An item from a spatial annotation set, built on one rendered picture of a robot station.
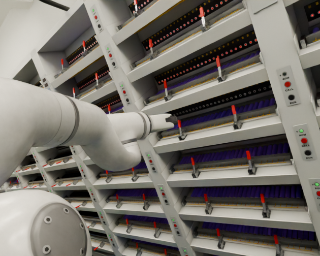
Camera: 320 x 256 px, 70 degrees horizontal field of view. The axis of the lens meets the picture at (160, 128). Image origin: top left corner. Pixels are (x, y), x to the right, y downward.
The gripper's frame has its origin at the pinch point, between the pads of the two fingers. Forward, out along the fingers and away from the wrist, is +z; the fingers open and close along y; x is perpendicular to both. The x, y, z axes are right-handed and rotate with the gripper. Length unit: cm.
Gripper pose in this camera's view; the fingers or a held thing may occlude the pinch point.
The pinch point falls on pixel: (172, 121)
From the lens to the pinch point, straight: 82.4
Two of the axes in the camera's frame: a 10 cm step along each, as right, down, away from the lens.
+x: -2.1, -9.8, 0.4
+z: 6.5, -1.1, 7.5
